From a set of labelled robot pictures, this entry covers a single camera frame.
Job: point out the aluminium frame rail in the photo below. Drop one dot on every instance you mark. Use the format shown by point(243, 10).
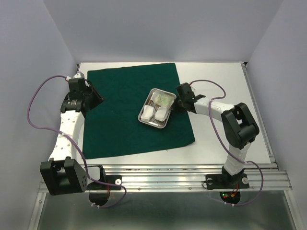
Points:
point(143, 178)

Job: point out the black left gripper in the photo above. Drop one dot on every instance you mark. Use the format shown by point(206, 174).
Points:
point(98, 97)

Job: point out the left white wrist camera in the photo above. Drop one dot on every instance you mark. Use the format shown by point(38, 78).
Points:
point(78, 75)

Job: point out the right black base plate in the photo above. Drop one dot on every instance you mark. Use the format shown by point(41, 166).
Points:
point(225, 181)

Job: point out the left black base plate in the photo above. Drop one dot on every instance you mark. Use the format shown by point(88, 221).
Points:
point(109, 179)

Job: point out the white gauze pad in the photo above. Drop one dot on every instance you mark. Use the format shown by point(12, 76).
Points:
point(147, 114)
point(161, 114)

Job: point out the green surgical drape cloth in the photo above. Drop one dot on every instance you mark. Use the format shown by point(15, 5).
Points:
point(113, 129)

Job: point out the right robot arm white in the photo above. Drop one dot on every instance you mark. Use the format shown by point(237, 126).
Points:
point(240, 129)

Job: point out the clear bag of swabs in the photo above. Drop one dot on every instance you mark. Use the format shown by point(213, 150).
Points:
point(164, 100)

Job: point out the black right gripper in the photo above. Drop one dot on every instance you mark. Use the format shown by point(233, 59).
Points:
point(174, 107)

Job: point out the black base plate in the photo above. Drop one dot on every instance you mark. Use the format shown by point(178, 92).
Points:
point(109, 179)
point(225, 181)

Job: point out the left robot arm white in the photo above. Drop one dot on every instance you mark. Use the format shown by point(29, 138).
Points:
point(62, 173)

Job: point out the stainless steel tray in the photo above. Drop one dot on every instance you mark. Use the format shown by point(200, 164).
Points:
point(156, 109)

